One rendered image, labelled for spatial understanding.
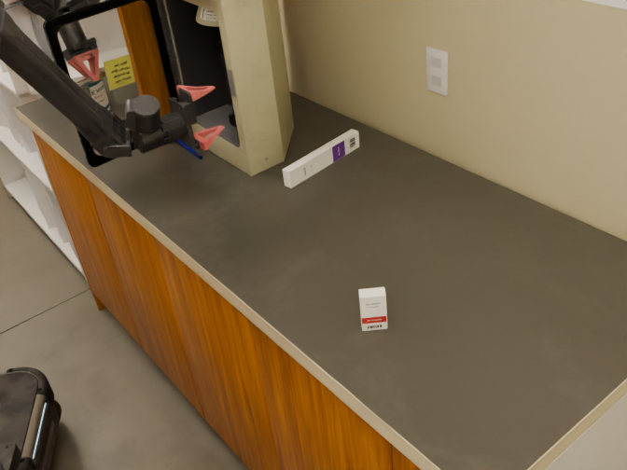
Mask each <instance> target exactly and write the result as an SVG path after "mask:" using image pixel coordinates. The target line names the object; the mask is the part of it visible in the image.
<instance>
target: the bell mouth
mask: <svg viewBox="0 0 627 470"><path fill-rule="evenodd" d="M196 22H197V23H199V24H201V25H205V26H213V27H219V25H218V20H217V16H216V14H215V12H214V11H212V10H209V9H206V8H204V7H198V11H197V15H196Z"/></svg>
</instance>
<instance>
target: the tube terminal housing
mask: <svg viewBox="0 0 627 470"><path fill-rule="evenodd" d="M184 1H186V2H189V3H191V4H194V5H196V6H199V7H204V8H206V9H209V10H212V11H214V12H215V14H216V16H217V20H218V25H219V30H220V35H221V41H222V46H223V51H224V57H225V62H226V67H227V69H229V70H231V71H232V75H233V81H234V87H235V92H236V97H237V98H236V97H234V96H232V95H231V98H232V103H233V109H234V114H235V119H236V124H237V130H238V135H239V140H240V147H237V146H235V145H233V144H231V143H229V142H228V141H226V140H224V139H223V138H221V137H219V136H217V137H216V139H215V140H214V141H213V142H212V144H211V145H210V147H209V148H208V150H210V151H211V152H213V153H215V154H216V155H218V156H219V157H221V158H222V159H224V160H225V161H227V162H229V163H230V164H232V165H233V166H235V167H237V168H238V169H240V170H241V171H243V172H245V173H247V174H248V175H250V176H253V175H255V174H257V173H260V172H263V171H265V170H267V169H269V168H270V167H272V166H274V165H276V164H279V163H281V162H283V161H285V158H286V152H287V149H288V146H289V143H290V139H291V136H292V132H293V130H294V122H293V115H292V107H291V100H290V92H289V85H288V77H287V70H286V56H285V48H284V40H283V33H282V25H281V18H280V10H279V3H278V0H184Z"/></svg>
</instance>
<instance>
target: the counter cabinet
mask: <svg viewBox="0 0 627 470"><path fill-rule="evenodd" d="M33 135H34V137H35V141H36V144H37V146H38V149H39V152H40V154H41V157H42V160H43V161H44V164H45V167H46V170H47V172H48V175H49V179H50V182H51V184H52V187H53V189H54V192H55V195H56V197H57V200H58V203H59V204H60V207H61V210H62V213H63V217H64V220H65V222H66V225H67V227H68V230H69V232H70V235H71V238H72V240H73V243H74V246H75V247H76V250H77V255H78V257H79V260H80V263H81V265H82V268H83V270H84V273H85V275H86V278H87V281H88V283H89V286H90V289H91V292H92V295H93V298H94V300H95V303H96V306H97V308H98V310H99V311H100V310H102V309H104V308H107V309H108V310H109V311H110V312H111V313H112V314H113V316H114V317H115V318H116V319H117V320H118V321H119V322H120V324H121V325H122V326H123V327H124V328H125V329H126V330H127V332H128V333H129V334H130V335H131V336H132V337H133V338H134V340H135V341H136V342H137V343H138V344H139V345H140V346H141V348H142V349H143V350H144V351H145V352H146V353H147V354H148V356H149V357H150V358H151V359H152V360H153V361H154V362H155V363H156V365H157V366H158V367H159V368H160V369H161V370H162V372H163V373H164V374H165V375H166V376H167V377H168V378H169V379H170V381H171V382H172V383H173V384H174V385H175V386H176V388H177V389H178V390H179V391H180V392H181V393H182V394H183V395H184V397H185V398H186V399H187V400H188V401H189V402H190V404H191V405H192V406H193V407H195V408H196V409H197V410H198V412H199V413H200V414H201V415H202V416H203V417H204V419H205V420H206V421H207V422H208V423H209V424H210V425H211V426H212V428H213V429H214V430H215V431H216V432H217V433H218V435H219V436H220V437H221V438H222V439H223V440H224V441H225V442H226V444H227V445H228V446H229V447H230V448H231V449H232V451H233V452H234V453H235V454H236V455H237V456H238V457H239V458H240V460H241V461H242V462H243V463H244V464H245V465H246V466H247V468H248V469H249V470H421V469H420V468H419V467H417V466H416V465H415V464H414V463H413V462H412V461H410V460H409V459H408V458H407V457H406V456H405V455H404V454H402V453H401V452H400V451H399V450H398V449H397V448H395V447H394V446H393V445H392V444H391V443H390V442H389V441H387V440H386V439H385V438H384V437H383V436H382V435H380V434H379V433H378V432H377V431H376V430H375V429H374V428H372V427H371V426H370V425H369V424H368V423H367V422H365V421H364V420H363V419H362V418H361V417H360V416H358V415H357V414H356V413H355V412H354V411H353V410H352V409H350V408H349V407H348V406H347V405H346V404H345V403H343V402H342V401H341V400H340V398H339V397H338V396H336V395H335V394H334V393H332V392H331V391H330V390H329V389H328V388H327V387H326V386H325V385H324V384H323V383H321V382H320V381H319V380H318V379H317V378H316V377H314V376H313V375H312V374H311V373H310V372H309V371H308V370H306V369H305V368H304V367H303V366H302V365H301V364H299V363H298V362H297V361H296V360H295V359H294V358H292V357H291V356H290V355H289V354H288V353H287V352H285V351H284V350H283V349H282V348H281V347H280V346H279V345H277V344H276V343H275V342H274V341H273V340H272V339H270V338H269V337H268V336H267V335H266V334H265V333H264V332H262V331H261V330H260V329H259V328H258V327H257V326H256V325H254V324H253V323H252V322H251V321H250V320H249V319H247V318H246V317H245V316H244V315H243V314H242V313H241V312H239V311H238V310H237V309H236V308H235V307H234V306H232V305H231V304H230V303H229V302H228V301H227V300H226V299H225V298H223V297H222V296H221V295H220V294H219V293H218V292H217V291H216V290H215V289H214V288H213V287H211V286H210V285H209V284H208V283H207V282H206V281H204V280H203V279H202V278H201V277H200V276H199V275H198V274H196V273H195V272H194V271H193V270H192V269H191V268H189V267H188V266H187V265H186V264H185V263H184V262H183V261H181V260H180V259H179V258H178V257H177V256H176V255H174V254H173V253H172V252H171V251H170V250H169V249H168V248H166V247H165V246H164V245H163V244H162V243H161V242H159V241H158V240H157V239H156V238H155V237H154V236H153V235H151V234H150V233H149V232H148V231H147V230H146V229H145V228H143V227H142V226H141V225H140V224H139V223H138V222H136V221H135V220H134V219H133V218H132V217H131V216H130V215H128V214H127V213H126V212H125V211H124V210H123V209H121V208H120V207H119V206H118V205H117V204H116V203H115V202H113V201H112V200H111V199H110V198H109V197H107V196H106V195H105V194H104V192H103V191H102V190H100V189H99V188H98V187H97V186H96V185H95V184H93V183H92V182H91V181H90V180H89V179H88V178H87V177H85V176H84V175H83V174H82V173H81V172H80V171H78V170H77V169H76V168H75V167H74V166H73V165H72V164H70V163H69V162H68V161H67V160H66V159H65V158H63V157H62V156H61V155H60V154H59V153H58V152H57V151H55V150H54V149H53V148H52V147H51V146H50V145H48V144H47V143H46V142H45V141H44V140H43V139H42V138H40V137H39V136H38V135H37V134H36V133H35V132H34V131H33ZM544 470H627V394H626V395H624V396H623V397H622V398H621V399H620V400H619V401H618V402H617V403H616V404H615V405H614V406H613V407H612V408H610V409H609V410H608V411H607V412H606V413H605V414H604V415H603V416H602V417H601V418H600V419H599V420H597V421H596V422H595V423H594V424H593V425H592V426H591V427H590V428H589V429H588V430H587V431H586V432H584V433H583V434H582V435H581V436H580V437H579V438H578V439H577V440H576V441H575V442H574V443H573V444H571V445H570V446H569V447H568V448H567V449H566V450H565V451H564V452H563V453H562V454H561V455H560V456H559V457H557V458H556V459H555V460H554V461H553V462H552V463H551V464H550V465H549V466H548V467H547V468H546V469H544Z"/></svg>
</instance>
